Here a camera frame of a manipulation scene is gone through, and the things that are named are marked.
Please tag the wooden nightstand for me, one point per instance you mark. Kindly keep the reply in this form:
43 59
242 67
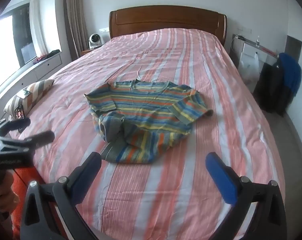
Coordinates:
86 52

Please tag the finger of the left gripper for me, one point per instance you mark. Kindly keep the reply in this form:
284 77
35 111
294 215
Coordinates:
6 125
31 143

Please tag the pink striped bed cover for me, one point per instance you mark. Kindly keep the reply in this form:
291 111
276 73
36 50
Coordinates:
174 197

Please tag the white plastic bag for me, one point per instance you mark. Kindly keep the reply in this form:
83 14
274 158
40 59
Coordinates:
249 68

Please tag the metal clothes rack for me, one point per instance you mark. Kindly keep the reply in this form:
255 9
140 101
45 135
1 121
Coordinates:
250 47

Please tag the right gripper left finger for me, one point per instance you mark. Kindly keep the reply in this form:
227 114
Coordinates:
71 191

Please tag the small card on pillow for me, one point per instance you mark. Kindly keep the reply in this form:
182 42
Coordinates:
23 93

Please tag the person's left hand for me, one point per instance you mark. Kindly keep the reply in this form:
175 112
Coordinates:
8 198

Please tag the striped knit sweater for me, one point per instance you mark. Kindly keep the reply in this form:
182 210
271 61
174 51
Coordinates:
139 121

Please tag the wooden headboard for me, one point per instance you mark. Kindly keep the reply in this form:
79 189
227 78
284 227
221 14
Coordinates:
153 17

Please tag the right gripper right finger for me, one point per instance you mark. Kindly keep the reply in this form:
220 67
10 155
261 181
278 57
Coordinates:
236 191

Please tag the striped pillow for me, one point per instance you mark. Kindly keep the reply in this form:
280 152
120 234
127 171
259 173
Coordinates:
38 90

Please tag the white drawer bench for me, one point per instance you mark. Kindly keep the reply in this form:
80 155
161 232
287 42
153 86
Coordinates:
40 71

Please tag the blue garment on rack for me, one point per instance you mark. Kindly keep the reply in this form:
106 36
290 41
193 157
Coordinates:
292 72

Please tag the window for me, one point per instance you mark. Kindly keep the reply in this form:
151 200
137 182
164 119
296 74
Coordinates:
16 44

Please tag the brown curtain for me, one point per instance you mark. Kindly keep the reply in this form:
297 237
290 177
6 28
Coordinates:
76 31

